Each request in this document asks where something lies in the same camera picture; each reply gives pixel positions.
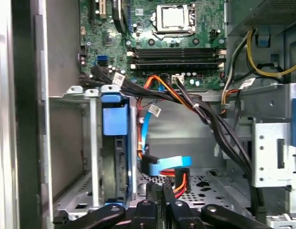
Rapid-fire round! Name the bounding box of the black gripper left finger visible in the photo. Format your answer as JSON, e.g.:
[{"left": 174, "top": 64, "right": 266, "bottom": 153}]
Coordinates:
[{"left": 52, "top": 182, "right": 163, "bottom": 229}]

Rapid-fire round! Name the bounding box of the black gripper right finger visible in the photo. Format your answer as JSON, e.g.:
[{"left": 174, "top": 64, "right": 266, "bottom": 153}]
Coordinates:
[{"left": 163, "top": 182, "right": 272, "bottom": 229}]

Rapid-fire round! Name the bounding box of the hard disk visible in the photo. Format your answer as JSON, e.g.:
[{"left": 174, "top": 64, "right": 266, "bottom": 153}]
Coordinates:
[{"left": 100, "top": 92, "right": 139, "bottom": 208}]

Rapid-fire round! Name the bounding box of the metal optical drive cage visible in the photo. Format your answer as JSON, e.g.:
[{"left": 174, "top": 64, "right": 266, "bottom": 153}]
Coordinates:
[{"left": 202, "top": 83, "right": 296, "bottom": 229}]

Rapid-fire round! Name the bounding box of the green motherboard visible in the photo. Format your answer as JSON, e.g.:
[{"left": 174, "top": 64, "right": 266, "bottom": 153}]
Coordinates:
[{"left": 78, "top": 0, "right": 227, "bottom": 90}]

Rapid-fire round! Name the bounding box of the CPU socket with metal cover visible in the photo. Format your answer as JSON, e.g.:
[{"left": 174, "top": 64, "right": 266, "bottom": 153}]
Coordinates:
[{"left": 151, "top": 3, "right": 197, "bottom": 40}]

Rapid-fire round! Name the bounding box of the black open PC case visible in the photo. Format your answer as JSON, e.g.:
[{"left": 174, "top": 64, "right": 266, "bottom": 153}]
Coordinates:
[{"left": 11, "top": 0, "right": 296, "bottom": 229}]

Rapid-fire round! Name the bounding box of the silver CPU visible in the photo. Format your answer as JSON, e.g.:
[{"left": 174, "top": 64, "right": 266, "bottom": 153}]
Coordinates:
[{"left": 161, "top": 6, "right": 190, "bottom": 28}]

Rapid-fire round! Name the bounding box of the grey power supply unit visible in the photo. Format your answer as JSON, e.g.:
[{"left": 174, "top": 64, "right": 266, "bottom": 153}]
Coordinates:
[{"left": 227, "top": 0, "right": 296, "bottom": 36}]

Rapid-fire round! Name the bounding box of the red black power wire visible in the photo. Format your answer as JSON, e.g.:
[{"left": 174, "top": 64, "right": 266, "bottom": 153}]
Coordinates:
[{"left": 159, "top": 167, "right": 193, "bottom": 200}]

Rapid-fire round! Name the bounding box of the blue data wire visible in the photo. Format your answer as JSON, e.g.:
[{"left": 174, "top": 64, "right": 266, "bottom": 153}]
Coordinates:
[{"left": 140, "top": 104, "right": 193, "bottom": 177}]

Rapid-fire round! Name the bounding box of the black cable bundle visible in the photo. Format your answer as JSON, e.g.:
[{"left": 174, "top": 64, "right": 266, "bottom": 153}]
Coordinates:
[{"left": 78, "top": 65, "right": 267, "bottom": 215}]

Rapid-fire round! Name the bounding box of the orange red wire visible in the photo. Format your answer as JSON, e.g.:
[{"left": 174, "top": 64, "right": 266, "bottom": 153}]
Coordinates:
[{"left": 138, "top": 75, "right": 196, "bottom": 113}]

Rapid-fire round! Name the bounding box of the yellow wire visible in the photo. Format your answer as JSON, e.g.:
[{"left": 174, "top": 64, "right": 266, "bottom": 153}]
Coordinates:
[{"left": 246, "top": 30, "right": 296, "bottom": 77}]

